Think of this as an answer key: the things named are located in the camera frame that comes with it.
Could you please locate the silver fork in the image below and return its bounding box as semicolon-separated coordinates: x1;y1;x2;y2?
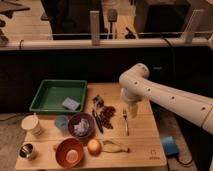
123;109;129;136

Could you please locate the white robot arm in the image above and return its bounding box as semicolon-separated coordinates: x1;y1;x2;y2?
119;63;213;135

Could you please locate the brown dried scraps pile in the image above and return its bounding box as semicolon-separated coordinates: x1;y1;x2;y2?
100;106;116;129

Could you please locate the dark utensil with foil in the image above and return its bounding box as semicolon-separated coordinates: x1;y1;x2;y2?
92;95;104;132

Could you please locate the wooden cutting board table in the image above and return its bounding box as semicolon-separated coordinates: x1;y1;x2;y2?
15;83;167;171

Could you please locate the banana peel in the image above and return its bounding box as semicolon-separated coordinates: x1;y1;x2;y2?
102;140;130;153

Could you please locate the purple bowl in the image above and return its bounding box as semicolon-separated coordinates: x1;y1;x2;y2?
68;113;95;140

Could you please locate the blue box on floor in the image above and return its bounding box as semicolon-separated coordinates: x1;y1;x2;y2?
161;136;179;156

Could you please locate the crumpled white paper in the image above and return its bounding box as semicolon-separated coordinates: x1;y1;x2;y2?
74;118;89;136

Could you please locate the light blue sponge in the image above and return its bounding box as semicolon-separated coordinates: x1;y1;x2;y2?
62;98;80;110

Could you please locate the blue translucent cup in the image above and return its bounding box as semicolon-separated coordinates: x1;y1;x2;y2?
54;115;69;132

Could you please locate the orange bowl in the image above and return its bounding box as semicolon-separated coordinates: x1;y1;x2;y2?
55;138;84;168

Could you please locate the green plastic tray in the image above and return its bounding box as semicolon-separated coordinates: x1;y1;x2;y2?
29;79;87;114

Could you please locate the white paper cup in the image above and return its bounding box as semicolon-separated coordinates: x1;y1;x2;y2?
21;114;42;136

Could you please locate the small metal cup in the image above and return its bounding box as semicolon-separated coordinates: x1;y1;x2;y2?
19;143;37;160

